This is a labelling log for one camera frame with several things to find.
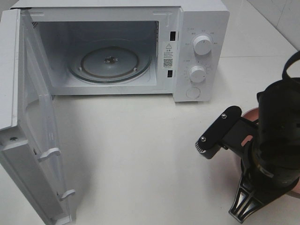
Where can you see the white microwave door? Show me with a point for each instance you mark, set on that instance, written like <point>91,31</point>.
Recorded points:
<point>29,143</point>

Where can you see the lower white control knob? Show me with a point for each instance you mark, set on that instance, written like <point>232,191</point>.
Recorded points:
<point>197,74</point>

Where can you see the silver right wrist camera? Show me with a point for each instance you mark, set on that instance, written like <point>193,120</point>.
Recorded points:
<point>210,142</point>

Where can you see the white warning label sticker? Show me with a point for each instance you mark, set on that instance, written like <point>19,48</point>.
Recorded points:
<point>167,55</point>

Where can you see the upper white control knob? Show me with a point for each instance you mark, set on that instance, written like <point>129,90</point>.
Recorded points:
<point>202,44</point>

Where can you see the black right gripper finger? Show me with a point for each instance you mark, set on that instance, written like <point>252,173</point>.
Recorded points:
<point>245,202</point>

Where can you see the round white door button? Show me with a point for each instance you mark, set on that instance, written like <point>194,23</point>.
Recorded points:
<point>193,93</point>

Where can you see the white microwave oven body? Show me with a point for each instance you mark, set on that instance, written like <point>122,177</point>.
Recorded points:
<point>68,23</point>

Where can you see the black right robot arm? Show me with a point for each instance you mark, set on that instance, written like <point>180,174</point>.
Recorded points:
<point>279,102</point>

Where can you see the white control knob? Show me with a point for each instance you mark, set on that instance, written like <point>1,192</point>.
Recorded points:
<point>197,74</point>
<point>202,44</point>

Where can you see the pink round plate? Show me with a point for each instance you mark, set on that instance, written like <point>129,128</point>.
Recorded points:
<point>252,115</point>

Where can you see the glass microwave turntable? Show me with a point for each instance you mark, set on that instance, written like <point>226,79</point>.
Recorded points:
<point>109,61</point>

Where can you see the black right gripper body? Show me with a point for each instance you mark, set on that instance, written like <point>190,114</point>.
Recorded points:
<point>270,158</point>

